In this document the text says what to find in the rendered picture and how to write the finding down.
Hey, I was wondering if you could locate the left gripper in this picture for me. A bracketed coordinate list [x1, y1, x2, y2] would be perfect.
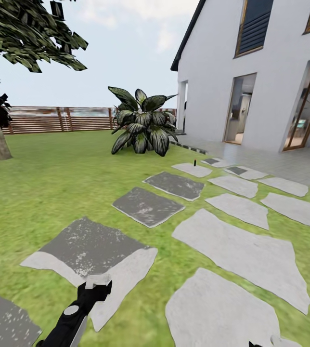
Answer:
[77, 281, 112, 307]

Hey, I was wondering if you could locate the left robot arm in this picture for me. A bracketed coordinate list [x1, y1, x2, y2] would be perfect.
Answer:
[35, 274, 112, 347]

